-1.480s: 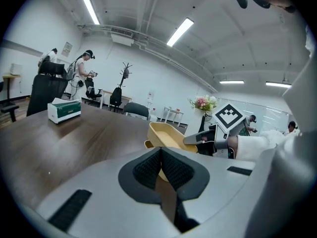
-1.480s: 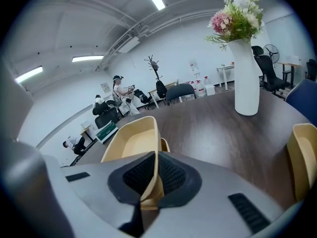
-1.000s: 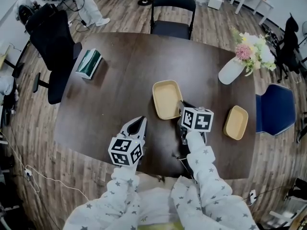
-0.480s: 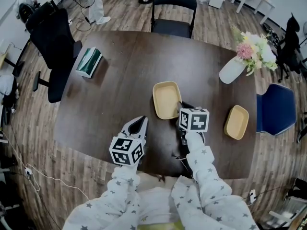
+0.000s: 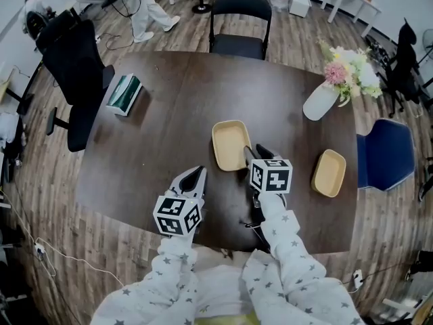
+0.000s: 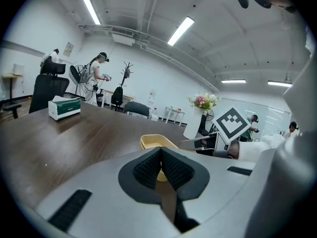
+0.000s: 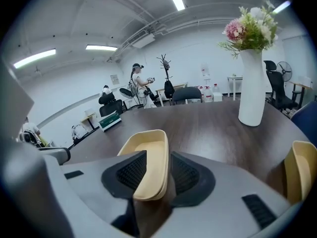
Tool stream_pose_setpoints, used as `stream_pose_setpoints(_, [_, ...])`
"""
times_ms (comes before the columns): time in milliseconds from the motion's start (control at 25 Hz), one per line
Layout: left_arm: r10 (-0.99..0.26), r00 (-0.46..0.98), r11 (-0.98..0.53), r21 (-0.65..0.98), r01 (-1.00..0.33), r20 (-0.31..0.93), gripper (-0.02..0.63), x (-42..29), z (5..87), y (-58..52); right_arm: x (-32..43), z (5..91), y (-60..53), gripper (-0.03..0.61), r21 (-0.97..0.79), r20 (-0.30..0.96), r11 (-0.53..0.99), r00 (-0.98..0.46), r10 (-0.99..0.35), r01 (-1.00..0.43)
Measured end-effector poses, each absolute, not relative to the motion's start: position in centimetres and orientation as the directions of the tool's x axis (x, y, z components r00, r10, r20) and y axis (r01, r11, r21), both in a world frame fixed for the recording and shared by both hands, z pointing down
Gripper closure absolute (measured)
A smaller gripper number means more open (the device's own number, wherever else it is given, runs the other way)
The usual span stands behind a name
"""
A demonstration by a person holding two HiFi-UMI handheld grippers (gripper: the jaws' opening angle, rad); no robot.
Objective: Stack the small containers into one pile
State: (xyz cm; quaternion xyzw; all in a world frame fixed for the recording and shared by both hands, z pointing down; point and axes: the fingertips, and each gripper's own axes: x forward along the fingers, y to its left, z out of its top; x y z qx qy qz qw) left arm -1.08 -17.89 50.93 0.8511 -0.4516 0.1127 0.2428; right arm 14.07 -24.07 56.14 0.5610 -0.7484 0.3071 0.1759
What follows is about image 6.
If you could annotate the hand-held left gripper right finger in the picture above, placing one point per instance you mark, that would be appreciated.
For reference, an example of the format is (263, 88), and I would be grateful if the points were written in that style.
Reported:
(218, 182)

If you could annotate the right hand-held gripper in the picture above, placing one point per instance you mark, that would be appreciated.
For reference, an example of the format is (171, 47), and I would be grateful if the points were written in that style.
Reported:
(231, 125)

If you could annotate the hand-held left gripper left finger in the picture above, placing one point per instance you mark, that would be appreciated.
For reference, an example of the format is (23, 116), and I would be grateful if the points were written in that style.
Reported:
(99, 195)

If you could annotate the beige tray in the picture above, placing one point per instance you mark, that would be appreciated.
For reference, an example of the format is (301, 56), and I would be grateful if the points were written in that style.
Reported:
(158, 139)
(162, 177)

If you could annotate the person's right forearm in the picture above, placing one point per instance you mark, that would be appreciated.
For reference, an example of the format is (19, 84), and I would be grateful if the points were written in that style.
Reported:
(257, 147)

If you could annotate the white vase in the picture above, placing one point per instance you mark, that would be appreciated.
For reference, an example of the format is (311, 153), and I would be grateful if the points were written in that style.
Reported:
(193, 125)

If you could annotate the black floor fan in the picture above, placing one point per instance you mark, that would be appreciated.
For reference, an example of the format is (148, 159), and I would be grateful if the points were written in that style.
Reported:
(83, 69)
(210, 115)

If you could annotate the white table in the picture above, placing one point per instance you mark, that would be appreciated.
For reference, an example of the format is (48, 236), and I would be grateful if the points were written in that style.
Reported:
(174, 110)

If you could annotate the pink white flower bouquet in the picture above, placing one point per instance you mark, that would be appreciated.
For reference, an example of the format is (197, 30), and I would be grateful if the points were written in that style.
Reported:
(204, 101)

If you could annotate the cluster of clear water jugs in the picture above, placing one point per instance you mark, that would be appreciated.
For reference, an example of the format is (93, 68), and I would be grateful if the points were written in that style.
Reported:
(154, 110)

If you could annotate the white water dispenser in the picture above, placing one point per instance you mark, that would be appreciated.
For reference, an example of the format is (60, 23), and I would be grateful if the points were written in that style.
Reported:
(152, 98)

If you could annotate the ceiling light tube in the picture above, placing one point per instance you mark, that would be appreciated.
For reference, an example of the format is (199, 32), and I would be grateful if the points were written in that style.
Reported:
(233, 81)
(280, 83)
(91, 10)
(180, 30)

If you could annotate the black bag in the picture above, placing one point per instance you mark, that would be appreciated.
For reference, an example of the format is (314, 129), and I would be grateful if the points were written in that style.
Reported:
(117, 97)

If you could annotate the black coat rack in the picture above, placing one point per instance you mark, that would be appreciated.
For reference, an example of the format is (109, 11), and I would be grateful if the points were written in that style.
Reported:
(126, 83)

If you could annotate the green white tissue box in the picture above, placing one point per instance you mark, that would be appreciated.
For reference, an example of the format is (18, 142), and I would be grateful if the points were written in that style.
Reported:
(64, 108)

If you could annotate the grey hat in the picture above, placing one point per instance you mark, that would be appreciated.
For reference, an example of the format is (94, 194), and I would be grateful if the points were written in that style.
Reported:
(127, 72)

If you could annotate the light wooden desk white legs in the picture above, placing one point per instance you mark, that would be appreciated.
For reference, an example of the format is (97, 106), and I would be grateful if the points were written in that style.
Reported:
(109, 92)

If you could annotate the person's torso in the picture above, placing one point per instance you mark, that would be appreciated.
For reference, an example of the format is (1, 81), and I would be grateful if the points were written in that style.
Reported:
(302, 95)

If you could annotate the ceiling air conditioner unit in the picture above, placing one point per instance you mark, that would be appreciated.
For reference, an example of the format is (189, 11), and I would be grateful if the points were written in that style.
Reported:
(123, 36)

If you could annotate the small wooden desk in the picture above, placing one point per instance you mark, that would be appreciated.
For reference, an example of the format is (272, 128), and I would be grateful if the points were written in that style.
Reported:
(12, 76)

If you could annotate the wall notice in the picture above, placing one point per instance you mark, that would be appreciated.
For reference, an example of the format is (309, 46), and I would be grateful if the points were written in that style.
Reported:
(68, 49)

